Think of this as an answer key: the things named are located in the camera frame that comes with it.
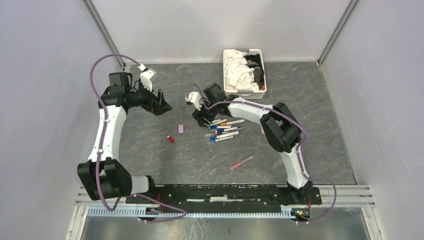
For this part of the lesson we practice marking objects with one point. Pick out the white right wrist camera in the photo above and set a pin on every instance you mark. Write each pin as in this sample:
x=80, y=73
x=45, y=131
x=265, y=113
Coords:
x=195, y=99

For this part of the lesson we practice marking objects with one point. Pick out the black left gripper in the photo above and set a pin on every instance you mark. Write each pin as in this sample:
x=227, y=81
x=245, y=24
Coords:
x=157, y=105

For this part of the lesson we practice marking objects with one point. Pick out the clear red ballpoint pen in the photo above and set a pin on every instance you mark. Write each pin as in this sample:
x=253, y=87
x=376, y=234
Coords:
x=221, y=133

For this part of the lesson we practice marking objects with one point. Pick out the white cloth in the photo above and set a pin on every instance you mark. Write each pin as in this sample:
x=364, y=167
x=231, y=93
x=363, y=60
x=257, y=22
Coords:
x=238, y=76

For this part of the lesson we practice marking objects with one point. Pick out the red marker cap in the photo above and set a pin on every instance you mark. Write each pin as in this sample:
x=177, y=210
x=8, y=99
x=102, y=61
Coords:
x=171, y=139

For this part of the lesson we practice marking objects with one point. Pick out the white plastic basket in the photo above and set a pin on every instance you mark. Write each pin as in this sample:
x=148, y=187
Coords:
x=252, y=95

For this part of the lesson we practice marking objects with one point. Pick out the clear blue ballpoint pen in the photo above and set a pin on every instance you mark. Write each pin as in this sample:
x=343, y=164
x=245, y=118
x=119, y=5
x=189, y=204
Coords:
x=220, y=139

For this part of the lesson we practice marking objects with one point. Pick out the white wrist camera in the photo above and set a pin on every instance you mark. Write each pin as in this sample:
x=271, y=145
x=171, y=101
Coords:
x=195, y=99
x=146, y=78

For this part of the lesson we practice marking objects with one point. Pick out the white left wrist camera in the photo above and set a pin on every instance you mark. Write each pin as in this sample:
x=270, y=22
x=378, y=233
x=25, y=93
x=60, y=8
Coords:
x=146, y=78

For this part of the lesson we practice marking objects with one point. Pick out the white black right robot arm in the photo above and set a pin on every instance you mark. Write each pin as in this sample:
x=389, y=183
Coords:
x=282, y=131

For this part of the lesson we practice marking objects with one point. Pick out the white slotted cable duct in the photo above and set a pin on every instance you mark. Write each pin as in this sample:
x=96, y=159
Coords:
x=141, y=212

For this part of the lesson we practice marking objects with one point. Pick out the black cloth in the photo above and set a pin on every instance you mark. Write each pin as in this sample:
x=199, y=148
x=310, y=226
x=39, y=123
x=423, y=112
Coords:
x=254, y=61

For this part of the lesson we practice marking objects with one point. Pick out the orange capped white marker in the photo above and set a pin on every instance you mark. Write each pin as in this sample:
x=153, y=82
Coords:
x=232, y=122

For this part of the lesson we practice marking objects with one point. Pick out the pink gel pen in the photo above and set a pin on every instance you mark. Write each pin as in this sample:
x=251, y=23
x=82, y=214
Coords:
x=241, y=162

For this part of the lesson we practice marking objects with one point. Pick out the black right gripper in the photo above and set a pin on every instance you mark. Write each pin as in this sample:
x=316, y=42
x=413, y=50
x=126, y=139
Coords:
x=199, y=116

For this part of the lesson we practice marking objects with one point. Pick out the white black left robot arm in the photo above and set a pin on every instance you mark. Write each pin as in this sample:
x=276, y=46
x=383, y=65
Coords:
x=102, y=176

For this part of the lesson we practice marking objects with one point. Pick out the blue capped thick marker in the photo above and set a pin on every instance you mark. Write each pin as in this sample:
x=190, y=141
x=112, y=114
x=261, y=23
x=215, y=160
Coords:
x=225, y=135

